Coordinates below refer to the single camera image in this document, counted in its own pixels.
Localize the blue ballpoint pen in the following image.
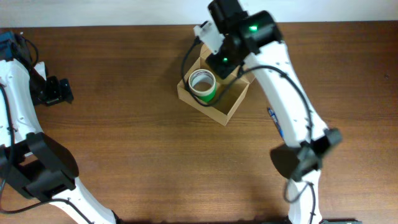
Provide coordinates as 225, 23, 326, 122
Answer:
267, 107, 284, 138

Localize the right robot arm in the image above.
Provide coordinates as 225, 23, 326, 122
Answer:
202, 0, 342, 223

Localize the cream masking tape roll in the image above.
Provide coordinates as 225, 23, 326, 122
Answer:
188, 69, 216, 95

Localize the brown cardboard box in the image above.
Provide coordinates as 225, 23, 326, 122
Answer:
177, 44, 255, 126

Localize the green tape roll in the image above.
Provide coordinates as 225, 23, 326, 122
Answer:
193, 83, 216, 103

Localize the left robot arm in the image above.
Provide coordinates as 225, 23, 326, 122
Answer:
1, 31, 122, 224

